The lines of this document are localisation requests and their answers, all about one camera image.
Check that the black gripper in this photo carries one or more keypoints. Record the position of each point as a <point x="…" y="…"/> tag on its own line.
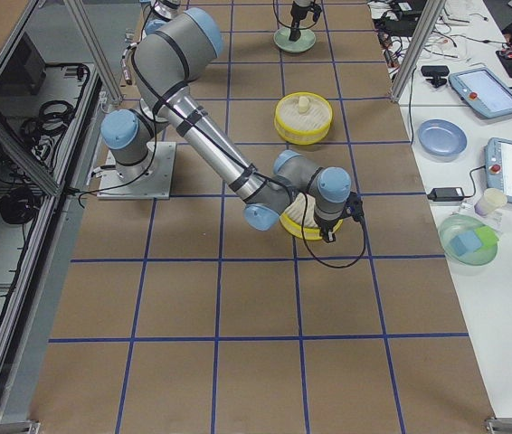
<point x="299" y="10"/>
<point x="327" y="223"/>

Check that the yellow bamboo steamer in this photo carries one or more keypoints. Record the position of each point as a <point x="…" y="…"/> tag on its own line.
<point x="299" y="218"/>
<point x="303" y="129"/>

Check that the white steamed bun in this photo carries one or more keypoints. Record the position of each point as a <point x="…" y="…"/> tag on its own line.
<point x="303" y="104"/>

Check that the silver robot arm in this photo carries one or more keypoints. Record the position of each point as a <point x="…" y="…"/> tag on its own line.
<point x="168" y="10"/>
<point x="165" y="62"/>

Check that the light green plate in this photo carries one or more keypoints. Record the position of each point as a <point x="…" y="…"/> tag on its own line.
<point x="305" y="42"/>

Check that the black power adapter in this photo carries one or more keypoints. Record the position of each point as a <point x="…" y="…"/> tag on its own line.
<point x="446" y="194"/>

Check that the clear green bowl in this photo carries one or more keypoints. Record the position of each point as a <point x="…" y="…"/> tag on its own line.
<point x="457" y="224"/>

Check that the blue sponge block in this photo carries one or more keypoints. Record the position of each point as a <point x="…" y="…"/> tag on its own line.
<point x="464" y="243"/>

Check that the black webcam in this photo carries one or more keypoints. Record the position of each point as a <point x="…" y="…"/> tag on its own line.
<point x="436" y="75"/>

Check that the blue plate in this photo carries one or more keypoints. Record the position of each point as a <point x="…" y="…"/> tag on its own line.
<point x="442" y="139"/>

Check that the green sponge block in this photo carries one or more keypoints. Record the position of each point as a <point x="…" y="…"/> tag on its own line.
<point x="487" y="237"/>

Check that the paper cup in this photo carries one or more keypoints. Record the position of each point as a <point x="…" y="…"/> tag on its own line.
<point x="491" y="200"/>

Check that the far blue teach pendant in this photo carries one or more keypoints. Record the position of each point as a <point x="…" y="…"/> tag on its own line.
<point x="483" y="91"/>

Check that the aluminium frame post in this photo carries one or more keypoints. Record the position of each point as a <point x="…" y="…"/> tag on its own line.
<point x="423" y="30"/>

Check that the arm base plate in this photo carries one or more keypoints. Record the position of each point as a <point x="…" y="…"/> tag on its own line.
<point x="147" y="180"/>

